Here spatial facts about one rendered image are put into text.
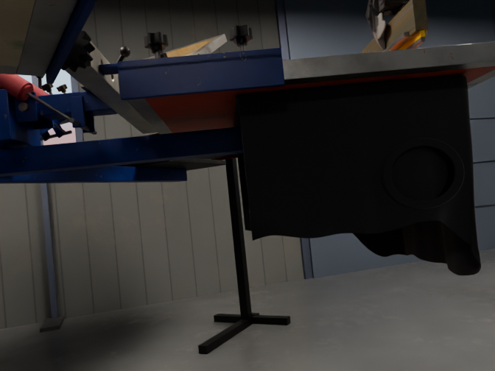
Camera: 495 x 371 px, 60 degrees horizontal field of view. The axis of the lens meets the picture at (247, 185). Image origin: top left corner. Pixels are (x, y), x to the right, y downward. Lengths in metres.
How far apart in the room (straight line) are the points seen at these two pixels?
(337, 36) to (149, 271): 2.71
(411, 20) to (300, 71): 0.33
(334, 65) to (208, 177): 2.85
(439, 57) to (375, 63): 0.12
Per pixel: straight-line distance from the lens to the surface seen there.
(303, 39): 4.16
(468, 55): 0.95
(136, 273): 3.57
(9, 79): 1.15
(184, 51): 2.29
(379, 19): 1.21
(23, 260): 3.61
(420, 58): 0.91
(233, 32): 0.85
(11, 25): 0.56
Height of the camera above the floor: 0.73
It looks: 2 degrees up
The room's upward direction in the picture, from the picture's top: 6 degrees counter-clockwise
